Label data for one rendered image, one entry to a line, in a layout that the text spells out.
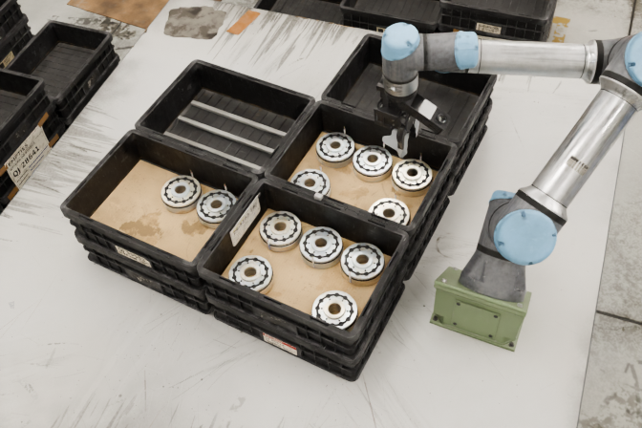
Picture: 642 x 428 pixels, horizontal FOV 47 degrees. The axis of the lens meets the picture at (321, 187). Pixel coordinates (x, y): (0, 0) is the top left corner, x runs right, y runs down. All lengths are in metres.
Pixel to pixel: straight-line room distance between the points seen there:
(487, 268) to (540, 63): 0.46
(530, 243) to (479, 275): 0.21
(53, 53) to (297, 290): 1.84
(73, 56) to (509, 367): 2.15
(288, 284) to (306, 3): 1.89
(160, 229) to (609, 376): 1.54
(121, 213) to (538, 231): 1.03
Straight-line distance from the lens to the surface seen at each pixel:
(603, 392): 2.62
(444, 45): 1.51
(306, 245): 1.76
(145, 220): 1.92
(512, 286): 1.68
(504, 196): 1.66
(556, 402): 1.79
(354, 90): 2.14
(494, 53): 1.65
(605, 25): 3.83
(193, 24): 2.65
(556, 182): 1.54
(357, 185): 1.90
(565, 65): 1.68
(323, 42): 2.51
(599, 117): 1.56
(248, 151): 2.01
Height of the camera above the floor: 2.30
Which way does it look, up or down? 51 degrees down
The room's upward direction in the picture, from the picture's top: 5 degrees counter-clockwise
